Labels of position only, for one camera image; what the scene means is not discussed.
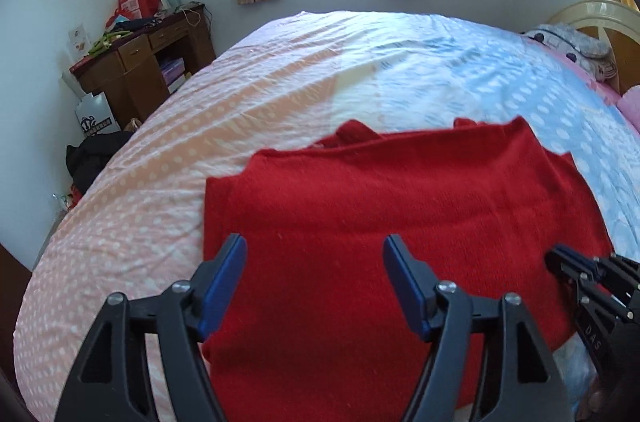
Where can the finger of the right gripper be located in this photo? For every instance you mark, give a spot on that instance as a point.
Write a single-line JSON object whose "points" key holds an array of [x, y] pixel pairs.
{"points": [[572, 267]]}

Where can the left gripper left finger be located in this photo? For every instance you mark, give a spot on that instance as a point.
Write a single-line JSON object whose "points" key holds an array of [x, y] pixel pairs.
{"points": [[110, 379]]}

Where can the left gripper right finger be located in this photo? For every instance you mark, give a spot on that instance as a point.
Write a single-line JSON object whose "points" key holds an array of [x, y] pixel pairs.
{"points": [[518, 381]]}

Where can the black clothes pile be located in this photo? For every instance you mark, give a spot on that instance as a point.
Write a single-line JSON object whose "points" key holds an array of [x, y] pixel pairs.
{"points": [[86, 161]]}

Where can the polka dot bed quilt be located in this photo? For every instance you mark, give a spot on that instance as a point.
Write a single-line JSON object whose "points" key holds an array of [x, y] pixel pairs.
{"points": [[284, 86]]}

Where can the pink floral pillow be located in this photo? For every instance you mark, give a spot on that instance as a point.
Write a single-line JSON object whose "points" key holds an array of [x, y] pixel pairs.
{"points": [[629, 106]]}

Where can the grey patterned pillow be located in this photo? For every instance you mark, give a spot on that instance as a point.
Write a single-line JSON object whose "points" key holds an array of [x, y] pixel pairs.
{"points": [[593, 55]]}

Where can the cream wooden headboard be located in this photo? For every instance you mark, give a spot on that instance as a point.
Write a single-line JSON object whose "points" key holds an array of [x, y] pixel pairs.
{"points": [[615, 24]]}

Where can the white paper bag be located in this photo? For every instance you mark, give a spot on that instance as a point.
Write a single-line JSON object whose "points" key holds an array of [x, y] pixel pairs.
{"points": [[95, 116]]}

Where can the wooden desk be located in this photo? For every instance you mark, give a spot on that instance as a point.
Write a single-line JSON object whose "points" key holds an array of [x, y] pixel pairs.
{"points": [[129, 73]]}

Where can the green cloth on desk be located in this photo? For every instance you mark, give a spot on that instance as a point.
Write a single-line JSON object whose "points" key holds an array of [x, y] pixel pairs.
{"points": [[106, 41]]}

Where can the red gift bag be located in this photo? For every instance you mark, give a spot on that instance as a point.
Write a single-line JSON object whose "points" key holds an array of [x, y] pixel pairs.
{"points": [[133, 9]]}

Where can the white card on wall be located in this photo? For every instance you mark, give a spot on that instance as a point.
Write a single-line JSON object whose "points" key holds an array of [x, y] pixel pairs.
{"points": [[78, 43]]}

